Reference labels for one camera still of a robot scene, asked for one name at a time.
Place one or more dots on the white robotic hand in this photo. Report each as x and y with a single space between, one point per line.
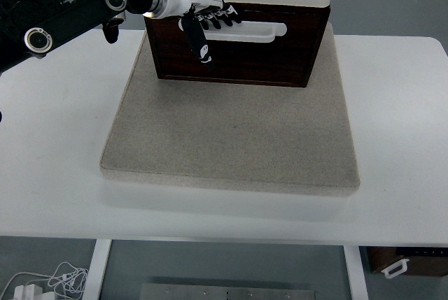
192 25

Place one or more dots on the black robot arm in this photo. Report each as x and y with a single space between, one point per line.
33 28

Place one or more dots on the dark wooden drawer housing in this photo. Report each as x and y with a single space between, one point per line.
241 81

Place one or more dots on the spare brown drawer on floor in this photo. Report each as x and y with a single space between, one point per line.
412 261

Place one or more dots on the beige fabric pad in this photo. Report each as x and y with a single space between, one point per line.
257 138

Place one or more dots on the white table leg right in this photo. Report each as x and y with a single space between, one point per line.
355 273

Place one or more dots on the white table leg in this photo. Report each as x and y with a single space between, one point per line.
355 273
97 269

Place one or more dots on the white table leg left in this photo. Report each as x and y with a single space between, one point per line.
97 269

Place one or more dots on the white power adapter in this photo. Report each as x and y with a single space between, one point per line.
27 292

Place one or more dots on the grey metal base plate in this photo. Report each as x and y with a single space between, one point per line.
202 292

